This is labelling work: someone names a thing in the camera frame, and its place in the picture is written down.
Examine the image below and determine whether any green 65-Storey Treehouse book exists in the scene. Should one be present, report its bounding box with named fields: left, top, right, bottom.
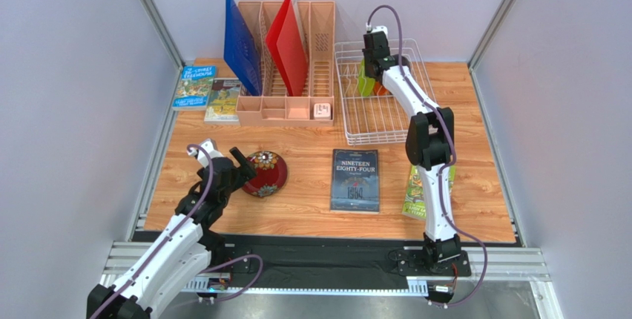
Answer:
left=402, top=165, right=455, bottom=220

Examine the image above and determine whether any pink plastic file organizer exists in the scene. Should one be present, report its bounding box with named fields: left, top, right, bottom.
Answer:
left=236, top=1, right=336, bottom=128

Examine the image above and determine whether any blue plastic folder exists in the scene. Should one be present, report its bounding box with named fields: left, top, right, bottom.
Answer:
left=223, top=0, right=263, bottom=96

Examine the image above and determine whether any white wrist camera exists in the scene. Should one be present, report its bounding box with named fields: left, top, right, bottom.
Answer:
left=186, top=139, right=224, bottom=168
left=366, top=23, right=388, bottom=36

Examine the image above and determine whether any Nineteen Eighty-Four book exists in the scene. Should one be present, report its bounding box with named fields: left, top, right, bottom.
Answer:
left=330, top=149, right=380, bottom=214

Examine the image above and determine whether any red floral plate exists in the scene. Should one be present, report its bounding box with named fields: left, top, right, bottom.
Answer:
left=241, top=151, right=289, bottom=198

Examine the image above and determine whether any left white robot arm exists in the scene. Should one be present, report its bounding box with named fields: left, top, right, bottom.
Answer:
left=86, top=139, right=257, bottom=318

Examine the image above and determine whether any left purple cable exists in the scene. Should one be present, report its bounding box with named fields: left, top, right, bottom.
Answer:
left=88, top=143, right=266, bottom=319

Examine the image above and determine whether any purple cable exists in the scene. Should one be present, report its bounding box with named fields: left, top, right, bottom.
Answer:
left=88, top=143, right=266, bottom=319
left=366, top=4, right=490, bottom=309

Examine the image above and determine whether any blue Treehouse book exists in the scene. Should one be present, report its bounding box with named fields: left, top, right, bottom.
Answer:
left=171, top=65, right=217, bottom=111

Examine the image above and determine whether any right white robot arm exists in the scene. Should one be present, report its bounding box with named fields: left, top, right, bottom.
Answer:
left=363, top=27, right=461, bottom=273

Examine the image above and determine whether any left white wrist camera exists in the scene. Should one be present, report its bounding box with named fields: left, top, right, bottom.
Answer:
left=186, top=139, right=224, bottom=168

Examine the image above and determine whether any illustrated garden cover book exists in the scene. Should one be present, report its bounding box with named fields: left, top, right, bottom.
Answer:
left=204, top=78, right=241, bottom=125

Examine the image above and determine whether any orange plate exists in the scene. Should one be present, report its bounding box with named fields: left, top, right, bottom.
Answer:
left=372, top=82, right=390, bottom=96

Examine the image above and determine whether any red plastic folder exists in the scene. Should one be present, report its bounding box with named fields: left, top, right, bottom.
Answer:
left=265, top=0, right=309, bottom=96

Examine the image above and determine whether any white wire dish rack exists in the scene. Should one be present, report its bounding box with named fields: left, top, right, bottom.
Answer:
left=334, top=41, right=409, bottom=146

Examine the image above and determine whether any aluminium frame rail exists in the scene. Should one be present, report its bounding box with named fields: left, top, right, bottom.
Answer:
left=99, top=242, right=564, bottom=318

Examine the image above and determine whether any green plate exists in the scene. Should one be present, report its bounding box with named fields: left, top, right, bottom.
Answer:
left=358, top=59, right=375, bottom=97

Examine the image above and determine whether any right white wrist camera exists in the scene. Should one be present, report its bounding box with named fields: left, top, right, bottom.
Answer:
left=366, top=23, right=388, bottom=36

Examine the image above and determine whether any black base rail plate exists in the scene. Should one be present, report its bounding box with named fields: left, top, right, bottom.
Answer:
left=211, top=234, right=473, bottom=290

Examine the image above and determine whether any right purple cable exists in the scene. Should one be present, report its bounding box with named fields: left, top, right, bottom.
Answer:
left=366, top=4, right=490, bottom=309

